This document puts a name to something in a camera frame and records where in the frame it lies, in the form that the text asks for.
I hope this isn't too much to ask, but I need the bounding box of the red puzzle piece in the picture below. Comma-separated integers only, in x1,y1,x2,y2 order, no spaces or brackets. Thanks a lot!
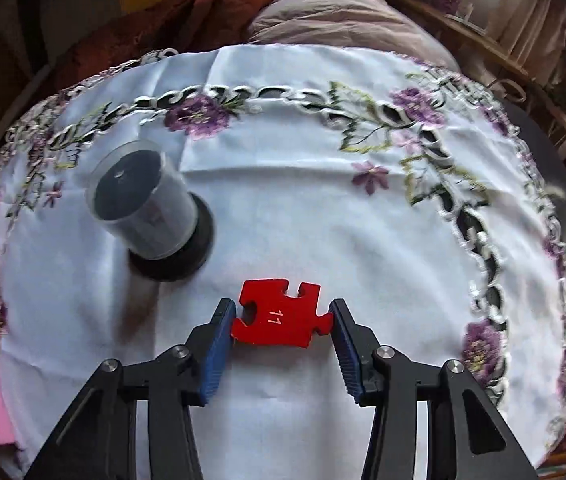
231,278,334,348

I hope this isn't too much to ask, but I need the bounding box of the clear jar black base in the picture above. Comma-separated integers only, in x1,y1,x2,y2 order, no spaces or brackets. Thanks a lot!
86,140,215,282

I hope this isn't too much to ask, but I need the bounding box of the floral embroidered tablecloth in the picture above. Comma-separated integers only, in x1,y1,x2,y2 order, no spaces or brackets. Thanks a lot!
0,44,566,464

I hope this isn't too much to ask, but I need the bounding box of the black office chair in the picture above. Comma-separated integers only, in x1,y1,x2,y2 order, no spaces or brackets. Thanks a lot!
502,98,566,281

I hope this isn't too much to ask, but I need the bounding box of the pale pink duvet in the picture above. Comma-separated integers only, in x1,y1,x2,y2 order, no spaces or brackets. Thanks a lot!
247,0,460,72

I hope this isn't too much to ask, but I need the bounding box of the rust quilted jacket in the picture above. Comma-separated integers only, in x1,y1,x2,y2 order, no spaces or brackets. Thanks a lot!
52,0,273,90

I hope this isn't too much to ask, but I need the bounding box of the wooden side desk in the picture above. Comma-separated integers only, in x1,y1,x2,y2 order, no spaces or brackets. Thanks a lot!
386,0,566,159

